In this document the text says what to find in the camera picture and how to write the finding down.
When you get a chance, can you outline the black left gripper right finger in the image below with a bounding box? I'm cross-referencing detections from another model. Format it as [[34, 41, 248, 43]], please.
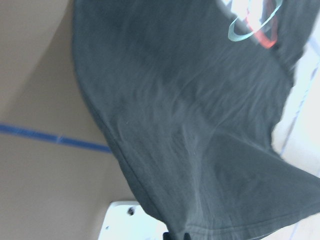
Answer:
[[183, 232, 191, 240]]

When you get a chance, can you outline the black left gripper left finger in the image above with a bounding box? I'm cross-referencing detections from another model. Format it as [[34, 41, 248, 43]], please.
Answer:
[[162, 232, 174, 240]]

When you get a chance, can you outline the black printed t-shirt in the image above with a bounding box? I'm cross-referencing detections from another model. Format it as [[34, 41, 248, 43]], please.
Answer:
[[72, 0, 320, 240]]

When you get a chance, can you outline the white central pedestal column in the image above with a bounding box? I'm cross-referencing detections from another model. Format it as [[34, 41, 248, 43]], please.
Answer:
[[97, 201, 168, 240]]

